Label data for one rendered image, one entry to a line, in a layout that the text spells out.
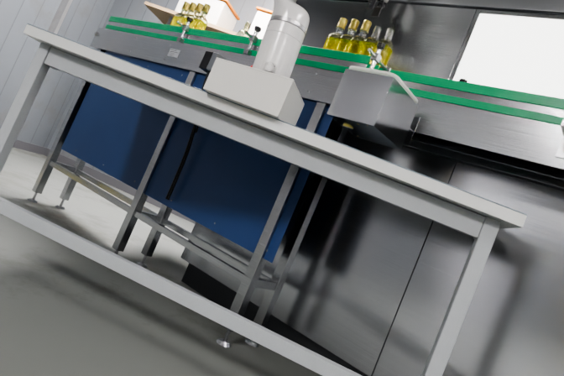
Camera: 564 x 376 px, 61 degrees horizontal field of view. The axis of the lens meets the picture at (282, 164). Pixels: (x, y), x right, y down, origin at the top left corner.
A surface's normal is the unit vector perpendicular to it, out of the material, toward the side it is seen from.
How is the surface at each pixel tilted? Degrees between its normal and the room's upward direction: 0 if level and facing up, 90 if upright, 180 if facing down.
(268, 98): 90
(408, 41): 90
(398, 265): 90
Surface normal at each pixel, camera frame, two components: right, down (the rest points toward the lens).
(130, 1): -0.18, -0.15
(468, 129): -0.54, -0.29
